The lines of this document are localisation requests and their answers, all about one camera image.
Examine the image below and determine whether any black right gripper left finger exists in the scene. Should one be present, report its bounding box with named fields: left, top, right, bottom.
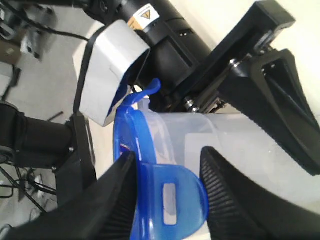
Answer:
left=4, top=151, right=137, bottom=240

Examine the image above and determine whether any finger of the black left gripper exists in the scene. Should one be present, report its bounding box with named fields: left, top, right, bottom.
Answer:
left=219, top=49, right=320, bottom=176

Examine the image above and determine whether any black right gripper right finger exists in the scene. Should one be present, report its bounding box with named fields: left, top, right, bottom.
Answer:
left=200, top=146, right=320, bottom=240

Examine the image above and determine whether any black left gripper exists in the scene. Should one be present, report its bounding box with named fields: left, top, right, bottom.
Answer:
left=139, top=0, right=295, bottom=113

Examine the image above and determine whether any clear plastic container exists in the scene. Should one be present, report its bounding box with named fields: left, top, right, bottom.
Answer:
left=137, top=98, right=320, bottom=213

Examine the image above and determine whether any blue plastic lid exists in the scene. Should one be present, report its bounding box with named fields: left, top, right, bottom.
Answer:
left=113, top=78, right=209, bottom=240

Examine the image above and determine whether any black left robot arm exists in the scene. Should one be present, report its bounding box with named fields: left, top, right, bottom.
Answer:
left=73, top=0, right=320, bottom=176

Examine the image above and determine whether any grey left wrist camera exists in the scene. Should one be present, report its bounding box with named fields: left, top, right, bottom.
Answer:
left=73, top=20, right=151, bottom=127

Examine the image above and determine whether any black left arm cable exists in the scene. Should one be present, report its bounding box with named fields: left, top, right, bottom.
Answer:
left=7, top=0, right=91, bottom=42

